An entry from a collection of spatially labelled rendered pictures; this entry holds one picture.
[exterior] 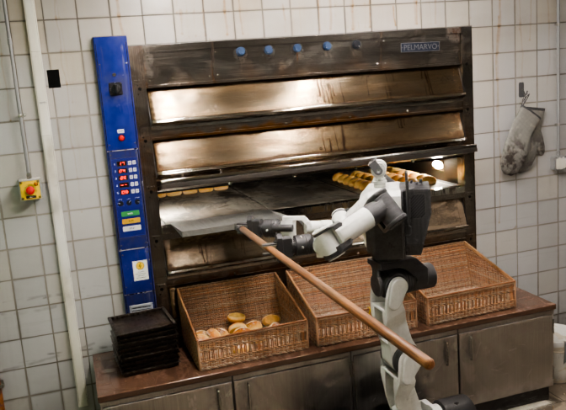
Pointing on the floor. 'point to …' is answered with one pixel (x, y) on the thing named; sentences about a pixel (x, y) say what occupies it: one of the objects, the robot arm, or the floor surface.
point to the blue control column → (113, 117)
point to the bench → (359, 370)
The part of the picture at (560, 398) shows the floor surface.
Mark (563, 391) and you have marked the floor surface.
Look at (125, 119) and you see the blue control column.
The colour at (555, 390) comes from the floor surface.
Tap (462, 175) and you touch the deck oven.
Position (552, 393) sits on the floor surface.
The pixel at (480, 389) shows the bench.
